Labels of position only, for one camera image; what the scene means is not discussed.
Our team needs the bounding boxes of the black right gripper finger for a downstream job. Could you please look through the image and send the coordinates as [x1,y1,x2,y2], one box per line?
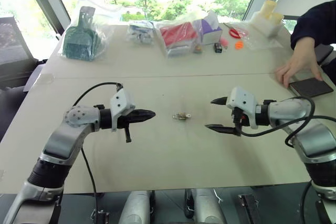
[210,97,229,105]
[204,123,237,136]

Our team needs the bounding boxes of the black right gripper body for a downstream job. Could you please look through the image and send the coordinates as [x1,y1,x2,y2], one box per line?
[230,106,250,137]

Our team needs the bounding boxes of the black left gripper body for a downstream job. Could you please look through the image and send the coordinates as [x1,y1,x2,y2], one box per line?
[116,110,139,144]

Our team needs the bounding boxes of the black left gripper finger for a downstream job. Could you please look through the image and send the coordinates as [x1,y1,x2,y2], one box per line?
[133,109,156,118]
[134,115,156,125]

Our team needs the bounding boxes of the person's bare hand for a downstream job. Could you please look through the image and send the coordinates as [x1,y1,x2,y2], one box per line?
[274,36,324,89]

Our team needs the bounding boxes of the clear empty plastic bag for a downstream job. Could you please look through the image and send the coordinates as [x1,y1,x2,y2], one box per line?
[237,23,284,51]

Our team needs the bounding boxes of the purple and white tissue box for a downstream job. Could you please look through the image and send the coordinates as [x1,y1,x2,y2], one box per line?
[193,10,224,46]

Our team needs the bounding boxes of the red box in plastic bag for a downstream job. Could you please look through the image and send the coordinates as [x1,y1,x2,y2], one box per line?
[154,19,200,59]

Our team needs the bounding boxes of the black flat tablet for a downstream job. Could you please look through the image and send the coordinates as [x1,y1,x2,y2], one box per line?
[288,78,335,97]

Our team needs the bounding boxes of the clear bag with small parts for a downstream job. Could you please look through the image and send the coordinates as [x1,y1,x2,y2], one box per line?
[125,20,156,46]

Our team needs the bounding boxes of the silver rounded shape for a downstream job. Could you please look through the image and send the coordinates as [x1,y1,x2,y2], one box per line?
[119,190,156,224]
[184,187,227,224]

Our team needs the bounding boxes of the clear plastic tape piece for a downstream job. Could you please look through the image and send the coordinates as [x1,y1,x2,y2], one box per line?
[38,73,55,85]

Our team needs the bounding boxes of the green scoop in plastic bag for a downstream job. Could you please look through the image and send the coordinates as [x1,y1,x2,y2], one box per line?
[58,0,114,62]

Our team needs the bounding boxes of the grey and black chair armrest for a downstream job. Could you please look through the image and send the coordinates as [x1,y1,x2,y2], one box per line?
[314,43,336,68]

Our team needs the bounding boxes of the black office chair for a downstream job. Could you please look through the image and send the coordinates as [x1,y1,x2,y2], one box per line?
[0,16,44,141]

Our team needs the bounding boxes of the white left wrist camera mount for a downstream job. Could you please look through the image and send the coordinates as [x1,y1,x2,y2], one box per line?
[109,87,137,132]

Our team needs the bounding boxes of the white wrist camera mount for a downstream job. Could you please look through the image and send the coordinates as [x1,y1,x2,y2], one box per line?
[109,87,137,132]
[226,86,259,130]

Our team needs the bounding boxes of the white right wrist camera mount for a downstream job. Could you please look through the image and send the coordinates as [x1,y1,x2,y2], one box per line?
[226,86,259,130]

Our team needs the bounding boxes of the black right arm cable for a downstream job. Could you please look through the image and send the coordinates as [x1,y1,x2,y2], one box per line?
[239,95,336,149]

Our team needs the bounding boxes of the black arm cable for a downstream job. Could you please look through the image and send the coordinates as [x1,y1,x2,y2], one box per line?
[72,82,124,224]
[239,95,336,149]

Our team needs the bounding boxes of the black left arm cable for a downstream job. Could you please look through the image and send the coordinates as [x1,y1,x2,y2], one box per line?
[72,82,124,224]

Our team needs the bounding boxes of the red handled scissors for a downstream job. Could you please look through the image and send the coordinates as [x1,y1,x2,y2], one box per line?
[223,22,249,38]

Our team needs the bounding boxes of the black metal bracket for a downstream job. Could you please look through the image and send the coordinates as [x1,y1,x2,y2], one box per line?
[237,194,261,224]
[90,209,110,224]

